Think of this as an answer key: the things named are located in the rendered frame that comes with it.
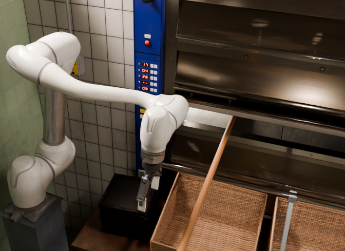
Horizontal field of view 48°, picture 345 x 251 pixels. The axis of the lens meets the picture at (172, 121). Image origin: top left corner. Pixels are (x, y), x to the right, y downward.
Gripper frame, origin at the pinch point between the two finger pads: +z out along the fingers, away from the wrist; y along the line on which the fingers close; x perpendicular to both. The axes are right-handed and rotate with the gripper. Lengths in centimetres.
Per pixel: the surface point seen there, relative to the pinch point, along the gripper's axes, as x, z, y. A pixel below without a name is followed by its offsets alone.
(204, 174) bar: 14.7, 11.3, -37.1
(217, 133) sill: 12, 11, -74
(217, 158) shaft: 18, 7, -47
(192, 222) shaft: 19.1, 8.0, -2.3
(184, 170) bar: 5.0, 12.3, -36.5
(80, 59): -71, -15, -68
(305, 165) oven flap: 63, 17, -78
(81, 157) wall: -74, 59, -71
